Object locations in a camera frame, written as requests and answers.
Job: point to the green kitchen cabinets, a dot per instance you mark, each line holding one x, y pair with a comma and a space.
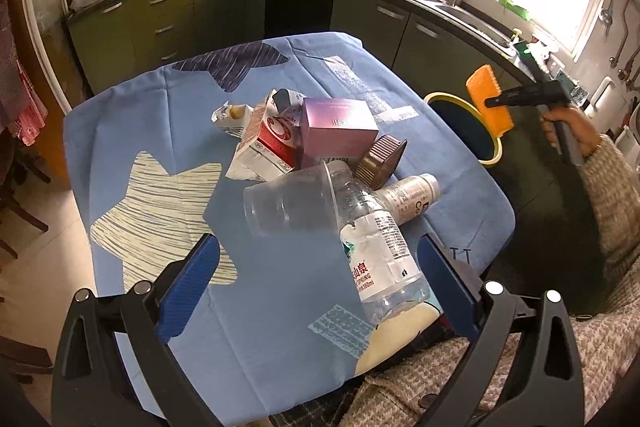
165, 22

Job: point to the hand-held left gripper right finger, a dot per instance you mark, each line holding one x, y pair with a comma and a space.
445, 287

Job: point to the blue star print tablecloth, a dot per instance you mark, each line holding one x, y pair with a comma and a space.
150, 122

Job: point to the dark wooden chair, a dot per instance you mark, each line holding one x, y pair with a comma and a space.
20, 187
25, 357

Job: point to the clear plastic water bottle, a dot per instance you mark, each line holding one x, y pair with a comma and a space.
380, 252

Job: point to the yellow rimmed waste bin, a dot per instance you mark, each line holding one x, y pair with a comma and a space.
470, 127

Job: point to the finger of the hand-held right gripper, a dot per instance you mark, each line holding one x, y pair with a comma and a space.
515, 98

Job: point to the orange ribbed sponge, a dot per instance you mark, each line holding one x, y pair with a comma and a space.
487, 117

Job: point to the red white milk carton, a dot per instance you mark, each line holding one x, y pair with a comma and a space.
272, 142

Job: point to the red checked apron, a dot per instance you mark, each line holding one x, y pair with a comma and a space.
20, 97

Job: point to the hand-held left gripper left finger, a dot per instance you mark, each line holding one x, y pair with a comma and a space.
192, 279

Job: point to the clear plastic cup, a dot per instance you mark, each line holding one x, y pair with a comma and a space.
290, 204

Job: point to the white plastic bottle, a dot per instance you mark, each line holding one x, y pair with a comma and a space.
410, 197

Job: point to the purple cardboard box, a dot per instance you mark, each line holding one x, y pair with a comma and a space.
335, 127

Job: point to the person's right hand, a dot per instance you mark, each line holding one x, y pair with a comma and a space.
580, 124

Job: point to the steel kitchen sink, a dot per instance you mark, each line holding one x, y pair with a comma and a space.
470, 21

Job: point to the person's right forearm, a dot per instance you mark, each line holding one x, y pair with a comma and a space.
617, 207

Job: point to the small white yellow carton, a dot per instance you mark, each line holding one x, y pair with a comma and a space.
231, 117

